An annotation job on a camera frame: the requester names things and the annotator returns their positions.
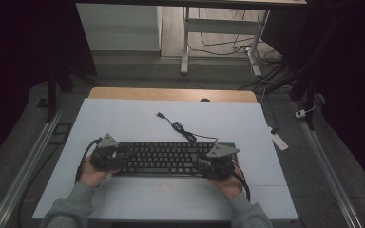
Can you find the person's left hand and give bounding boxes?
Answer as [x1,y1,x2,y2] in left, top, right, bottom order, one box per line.
[77,155,122,188]

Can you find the black floor plate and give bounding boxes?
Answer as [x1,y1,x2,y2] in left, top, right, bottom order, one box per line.
[50,123,74,146]

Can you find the person's right hand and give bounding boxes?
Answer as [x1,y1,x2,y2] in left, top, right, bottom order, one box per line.
[208,165,245,200]

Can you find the black keyboard cable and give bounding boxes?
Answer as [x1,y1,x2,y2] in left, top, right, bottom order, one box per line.
[155,112,219,144]

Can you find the white table cover board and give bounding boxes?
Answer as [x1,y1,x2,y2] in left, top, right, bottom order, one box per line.
[31,98,298,221]

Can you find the black keyboard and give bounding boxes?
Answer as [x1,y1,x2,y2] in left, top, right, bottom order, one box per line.
[112,141,241,179]

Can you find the black metal stand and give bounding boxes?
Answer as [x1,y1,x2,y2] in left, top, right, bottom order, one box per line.
[46,67,98,123]
[289,63,317,131]

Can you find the white cabinet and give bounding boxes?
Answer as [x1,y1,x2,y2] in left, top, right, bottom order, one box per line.
[75,3,163,52]

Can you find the aluminium rail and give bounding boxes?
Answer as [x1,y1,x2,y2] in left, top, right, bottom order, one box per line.
[0,107,65,228]
[293,101,364,228]

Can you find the white power strip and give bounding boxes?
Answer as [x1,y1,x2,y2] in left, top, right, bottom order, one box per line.
[267,125,290,152]

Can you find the right hand-held gripper black cable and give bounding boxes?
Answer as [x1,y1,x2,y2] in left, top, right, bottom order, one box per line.
[232,161,251,202]

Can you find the black curtain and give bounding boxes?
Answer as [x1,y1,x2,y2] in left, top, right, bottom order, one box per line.
[260,0,365,198]
[0,0,98,174]

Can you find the hand-held gripper black cable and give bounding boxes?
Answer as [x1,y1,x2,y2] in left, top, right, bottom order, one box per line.
[74,137,103,183]
[232,161,251,202]

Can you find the white frame desk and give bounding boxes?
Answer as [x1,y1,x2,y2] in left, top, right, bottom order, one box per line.
[75,0,308,77]

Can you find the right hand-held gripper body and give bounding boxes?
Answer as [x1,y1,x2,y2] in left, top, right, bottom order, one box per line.
[199,143,240,181]

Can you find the left hand-held gripper black cable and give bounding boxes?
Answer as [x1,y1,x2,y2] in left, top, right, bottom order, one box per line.
[74,137,103,183]

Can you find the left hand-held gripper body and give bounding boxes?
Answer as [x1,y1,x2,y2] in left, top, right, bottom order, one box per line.
[89,132,122,173]

